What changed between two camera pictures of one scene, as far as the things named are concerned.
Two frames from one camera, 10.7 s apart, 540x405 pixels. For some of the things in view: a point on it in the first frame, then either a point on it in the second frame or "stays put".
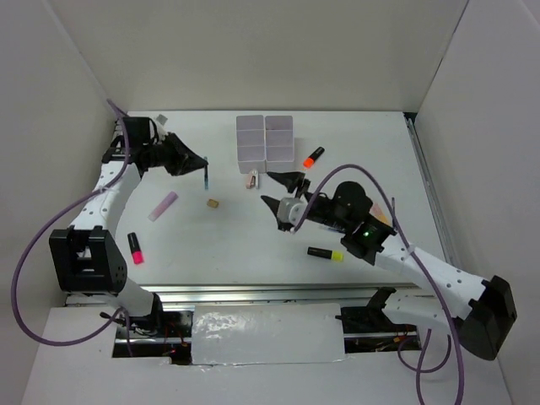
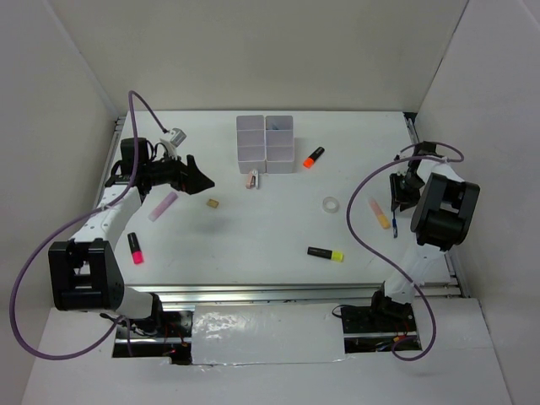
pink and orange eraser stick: (378, 213) stays put
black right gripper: (291, 180) -> (398, 197)
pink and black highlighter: (137, 251) stays put
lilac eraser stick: (171, 197) stays put
